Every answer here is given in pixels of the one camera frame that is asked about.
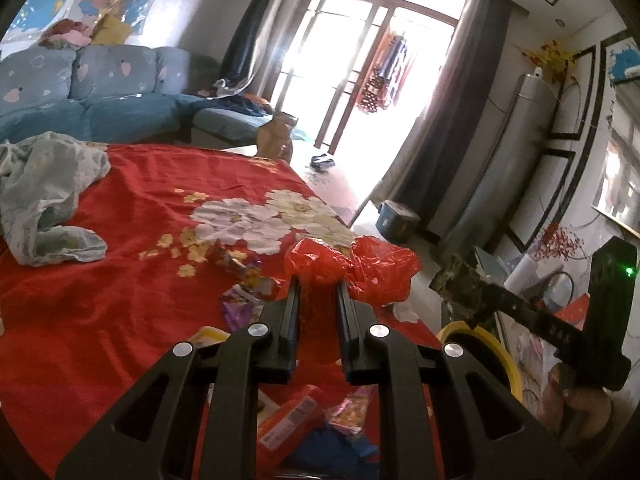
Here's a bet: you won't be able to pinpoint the red painted canvas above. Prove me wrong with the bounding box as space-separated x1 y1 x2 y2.
555 295 593 326

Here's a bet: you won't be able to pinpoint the red plastic bag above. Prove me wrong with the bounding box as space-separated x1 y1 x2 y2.
285 236 422 306

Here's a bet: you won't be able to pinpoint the dark camouflage wrapper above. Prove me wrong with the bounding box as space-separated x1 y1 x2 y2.
431 254 496 318

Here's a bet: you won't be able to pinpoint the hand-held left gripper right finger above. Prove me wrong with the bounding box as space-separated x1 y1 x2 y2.
334 282 583 480

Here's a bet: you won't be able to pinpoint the world map poster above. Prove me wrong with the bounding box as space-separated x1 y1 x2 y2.
10 0 83 43

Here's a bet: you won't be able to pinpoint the blue storage box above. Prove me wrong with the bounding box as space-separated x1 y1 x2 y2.
376 200 422 241

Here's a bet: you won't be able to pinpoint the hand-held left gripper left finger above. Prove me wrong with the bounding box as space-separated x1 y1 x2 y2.
55 277 302 480

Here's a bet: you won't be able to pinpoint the yellow packet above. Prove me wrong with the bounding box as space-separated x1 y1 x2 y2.
192 326 231 351

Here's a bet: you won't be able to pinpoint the yellow trash bin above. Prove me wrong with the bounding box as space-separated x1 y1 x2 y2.
437 321 525 411

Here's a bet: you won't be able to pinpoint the colourful country map poster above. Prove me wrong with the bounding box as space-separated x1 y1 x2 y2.
75 0 161 36

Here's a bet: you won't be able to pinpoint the standing air conditioner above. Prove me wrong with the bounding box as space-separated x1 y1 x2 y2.
445 67 553 261

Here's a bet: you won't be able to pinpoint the hanging laundry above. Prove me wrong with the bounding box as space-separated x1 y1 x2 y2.
355 30 421 116

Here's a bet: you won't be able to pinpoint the blue packet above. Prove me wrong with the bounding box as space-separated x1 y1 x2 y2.
285 425 378 480

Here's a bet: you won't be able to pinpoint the grey curtain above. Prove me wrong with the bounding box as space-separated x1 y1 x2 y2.
385 0 511 221

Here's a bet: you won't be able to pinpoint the purple wrapper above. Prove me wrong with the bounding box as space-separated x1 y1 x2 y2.
220 282 273 333

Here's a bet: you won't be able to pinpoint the blue wall picture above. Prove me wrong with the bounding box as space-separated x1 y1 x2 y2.
612 40 640 83

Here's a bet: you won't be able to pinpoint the colourful foil wrapper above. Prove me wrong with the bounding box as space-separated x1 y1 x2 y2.
215 250 263 281

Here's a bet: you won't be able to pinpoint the pink yellow snack wrapper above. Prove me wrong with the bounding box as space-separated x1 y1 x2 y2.
327 392 373 441

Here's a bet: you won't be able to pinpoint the pile of pink clothes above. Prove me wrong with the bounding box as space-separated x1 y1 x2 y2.
40 17 98 51

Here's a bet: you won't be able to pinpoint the dark blue clothes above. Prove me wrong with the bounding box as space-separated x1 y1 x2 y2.
190 92 273 116

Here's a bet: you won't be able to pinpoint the orange packet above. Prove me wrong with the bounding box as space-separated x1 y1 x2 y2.
257 385 328 466

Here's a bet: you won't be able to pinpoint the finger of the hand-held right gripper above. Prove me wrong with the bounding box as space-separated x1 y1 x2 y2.
480 282 540 335
441 304 502 336

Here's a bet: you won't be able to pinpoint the white cylindrical vase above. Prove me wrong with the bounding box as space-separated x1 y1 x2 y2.
505 255 538 296

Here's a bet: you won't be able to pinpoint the wall television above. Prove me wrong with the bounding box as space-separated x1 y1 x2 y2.
592 105 640 238

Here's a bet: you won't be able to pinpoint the red floral blanket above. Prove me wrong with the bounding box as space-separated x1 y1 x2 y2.
0 142 451 480

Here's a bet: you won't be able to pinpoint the pale blue crumpled cloth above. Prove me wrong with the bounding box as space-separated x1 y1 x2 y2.
0 131 112 267

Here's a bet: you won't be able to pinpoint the person's right hand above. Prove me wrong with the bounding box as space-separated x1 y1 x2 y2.
548 365 616 446

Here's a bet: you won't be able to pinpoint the yellow artificial flowers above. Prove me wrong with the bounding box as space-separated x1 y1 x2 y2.
515 40 583 86

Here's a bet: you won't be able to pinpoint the blue sofa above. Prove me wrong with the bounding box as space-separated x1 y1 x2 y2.
0 45 311 148

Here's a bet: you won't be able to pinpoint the glass balcony door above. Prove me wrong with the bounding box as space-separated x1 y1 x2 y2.
270 0 471 161

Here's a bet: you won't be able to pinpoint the brown paper bag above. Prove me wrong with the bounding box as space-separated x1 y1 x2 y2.
256 111 299 163

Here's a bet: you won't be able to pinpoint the dark blue curtain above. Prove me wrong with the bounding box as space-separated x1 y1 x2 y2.
220 0 291 96

